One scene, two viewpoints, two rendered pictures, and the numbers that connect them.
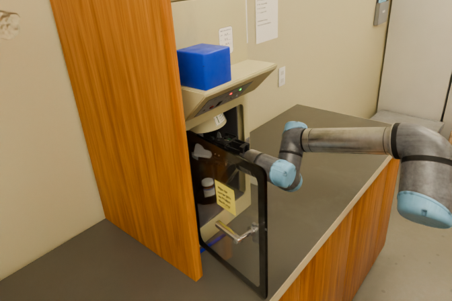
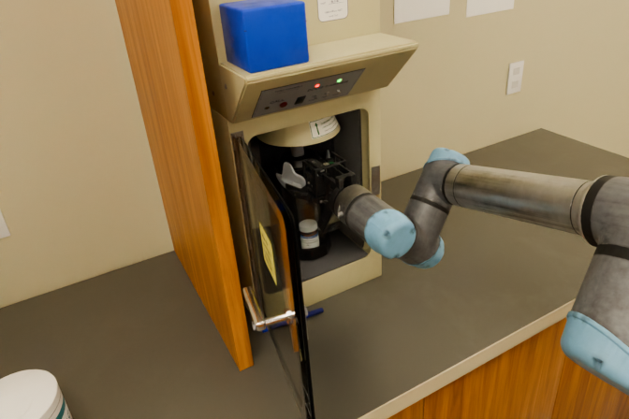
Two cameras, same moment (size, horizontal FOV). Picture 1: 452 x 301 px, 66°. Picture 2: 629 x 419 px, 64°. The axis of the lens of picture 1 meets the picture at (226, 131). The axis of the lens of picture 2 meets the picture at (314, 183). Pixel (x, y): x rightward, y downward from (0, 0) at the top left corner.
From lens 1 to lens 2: 34 cm
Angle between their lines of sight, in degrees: 19
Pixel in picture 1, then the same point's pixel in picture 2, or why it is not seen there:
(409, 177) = (592, 286)
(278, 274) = (365, 397)
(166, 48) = not seen: outside the picture
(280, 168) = (382, 223)
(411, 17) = not seen: outside the picture
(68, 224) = (123, 248)
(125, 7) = not seen: outside the picture
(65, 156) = (120, 154)
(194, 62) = (235, 23)
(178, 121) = (198, 117)
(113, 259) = (153, 309)
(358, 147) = (528, 211)
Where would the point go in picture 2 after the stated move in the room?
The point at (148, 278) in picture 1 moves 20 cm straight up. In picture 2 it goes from (182, 347) to (162, 269)
